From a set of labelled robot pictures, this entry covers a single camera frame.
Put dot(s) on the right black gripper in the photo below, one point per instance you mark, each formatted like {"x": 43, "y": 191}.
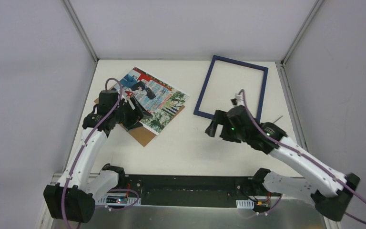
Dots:
{"x": 218, "y": 125}

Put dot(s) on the white cable duct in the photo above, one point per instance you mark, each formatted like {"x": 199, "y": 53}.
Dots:
{"x": 107, "y": 200}
{"x": 245, "y": 204}

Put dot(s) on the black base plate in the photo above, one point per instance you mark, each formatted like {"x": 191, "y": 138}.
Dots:
{"x": 189, "y": 191}

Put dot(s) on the right white cable duct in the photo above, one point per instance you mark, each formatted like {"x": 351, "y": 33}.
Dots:
{"x": 245, "y": 204}

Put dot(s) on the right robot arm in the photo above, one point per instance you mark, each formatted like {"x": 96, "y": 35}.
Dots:
{"x": 328, "y": 190}

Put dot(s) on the blue wooden picture frame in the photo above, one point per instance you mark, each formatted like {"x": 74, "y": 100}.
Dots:
{"x": 215, "y": 58}

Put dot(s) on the left white cable duct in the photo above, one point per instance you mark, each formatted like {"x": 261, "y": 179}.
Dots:
{"x": 107, "y": 200}

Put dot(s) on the colourful photo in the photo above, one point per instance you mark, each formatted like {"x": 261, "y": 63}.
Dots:
{"x": 160, "y": 99}

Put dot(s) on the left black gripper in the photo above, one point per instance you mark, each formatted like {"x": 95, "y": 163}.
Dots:
{"x": 132, "y": 114}

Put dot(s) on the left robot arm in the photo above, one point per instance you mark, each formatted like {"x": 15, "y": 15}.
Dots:
{"x": 73, "y": 197}

